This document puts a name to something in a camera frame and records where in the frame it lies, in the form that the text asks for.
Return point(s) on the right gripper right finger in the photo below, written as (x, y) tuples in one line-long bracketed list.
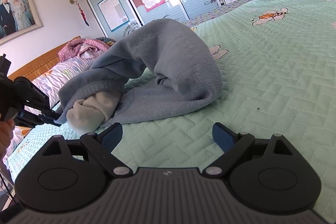
[(234, 147)]

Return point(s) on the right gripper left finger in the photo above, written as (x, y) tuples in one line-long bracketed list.
[(100, 147)]

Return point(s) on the blue fleece pants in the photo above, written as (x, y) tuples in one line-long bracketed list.
[(161, 70)]

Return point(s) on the person left hand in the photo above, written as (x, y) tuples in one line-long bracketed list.
[(6, 135)]

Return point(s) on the wooden headboard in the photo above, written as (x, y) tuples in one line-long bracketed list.
[(40, 65)]

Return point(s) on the framed wedding photo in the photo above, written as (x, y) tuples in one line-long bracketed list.
[(18, 17)]

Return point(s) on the pink knitted blanket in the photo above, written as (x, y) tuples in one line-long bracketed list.
[(78, 46)]

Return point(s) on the green quilted bee bedspread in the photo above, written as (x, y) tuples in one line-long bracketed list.
[(276, 59)]

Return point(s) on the wall lamp with tassel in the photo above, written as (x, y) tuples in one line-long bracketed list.
[(76, 2)]

